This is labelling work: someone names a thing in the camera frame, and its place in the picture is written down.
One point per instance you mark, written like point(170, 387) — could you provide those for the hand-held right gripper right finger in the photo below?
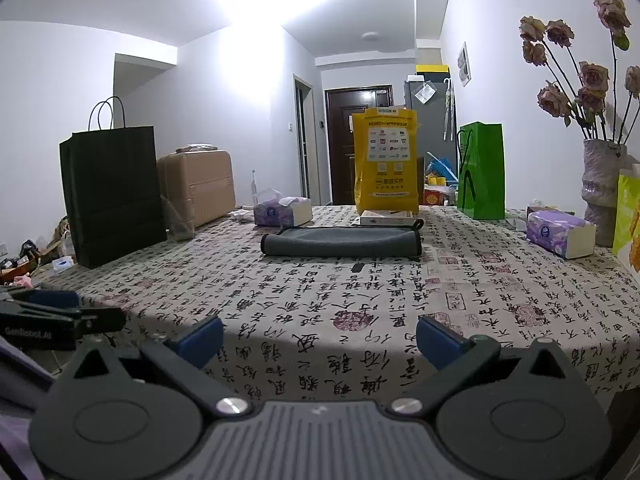
point(440, 340)

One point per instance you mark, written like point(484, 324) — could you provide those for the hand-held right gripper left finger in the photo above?
point(197, 342)

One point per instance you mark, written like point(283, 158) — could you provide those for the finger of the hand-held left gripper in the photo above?
point(100, 319)
point(55, 298)

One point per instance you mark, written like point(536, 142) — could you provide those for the grey towel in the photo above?
point(340, 242)

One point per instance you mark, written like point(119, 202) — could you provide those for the pile of floor clutter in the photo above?
point(30, 260)

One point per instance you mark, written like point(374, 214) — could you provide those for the printed calligraphy tablecloth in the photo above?
point(350, 320)

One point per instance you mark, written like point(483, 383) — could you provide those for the purple clothing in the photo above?
point(12, 430)

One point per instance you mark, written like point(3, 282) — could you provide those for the small black object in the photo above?
point(357, 266)

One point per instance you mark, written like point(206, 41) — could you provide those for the black paper bag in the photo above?
point(112, 200)

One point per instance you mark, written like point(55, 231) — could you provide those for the clear glass cup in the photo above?
point(177, 222)

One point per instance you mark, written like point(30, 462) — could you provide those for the flat white box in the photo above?
point(385, 218)

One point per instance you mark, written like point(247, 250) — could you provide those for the red and yellow box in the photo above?
point(437, 192)

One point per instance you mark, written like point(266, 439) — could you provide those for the purple tissue box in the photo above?
point(272, 212)

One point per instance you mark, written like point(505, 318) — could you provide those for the purple tissue pack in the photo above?
point(555, 232)

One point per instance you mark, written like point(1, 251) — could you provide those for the beige suitcase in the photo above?
point(200, 185)

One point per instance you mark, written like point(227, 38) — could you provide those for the green paper bag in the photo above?
point(482, 175)

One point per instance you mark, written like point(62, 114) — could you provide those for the blue plastic bag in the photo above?
point(442, 167)

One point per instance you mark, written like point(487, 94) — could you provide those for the yellow printed bag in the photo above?
point(385, 165)

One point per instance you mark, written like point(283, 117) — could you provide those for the dark brown door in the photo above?
point(340, 160)

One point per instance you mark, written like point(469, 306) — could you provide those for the grey refrigerator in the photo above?
point(435, 125)

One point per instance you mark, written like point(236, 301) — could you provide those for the grey textured vase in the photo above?
point(602, 185)

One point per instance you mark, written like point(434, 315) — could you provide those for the yellow-green bag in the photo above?
point(630, 220)

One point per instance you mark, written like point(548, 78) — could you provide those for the bunch of dried roses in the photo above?
point(595, 77)

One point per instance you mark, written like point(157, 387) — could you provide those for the small round ceiling lamp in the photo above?
point(371, 36)

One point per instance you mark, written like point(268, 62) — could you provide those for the grey door frame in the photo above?
point(302, 135)

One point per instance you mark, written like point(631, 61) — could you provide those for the wall picture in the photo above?
point(465, 63)

